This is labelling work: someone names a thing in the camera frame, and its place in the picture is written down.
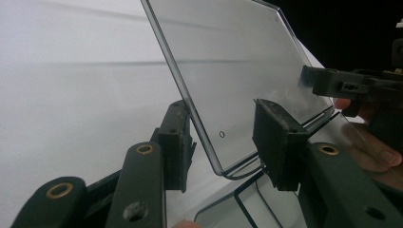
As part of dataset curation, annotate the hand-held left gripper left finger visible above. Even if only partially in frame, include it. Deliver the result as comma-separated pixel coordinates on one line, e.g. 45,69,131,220
157,100,198,193

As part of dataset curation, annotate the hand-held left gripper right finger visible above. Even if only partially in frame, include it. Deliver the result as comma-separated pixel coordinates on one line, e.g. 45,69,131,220
252,98,310,192

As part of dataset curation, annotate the clear plastic compartment box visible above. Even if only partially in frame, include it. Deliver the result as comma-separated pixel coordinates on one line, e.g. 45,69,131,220
141,0,381,228

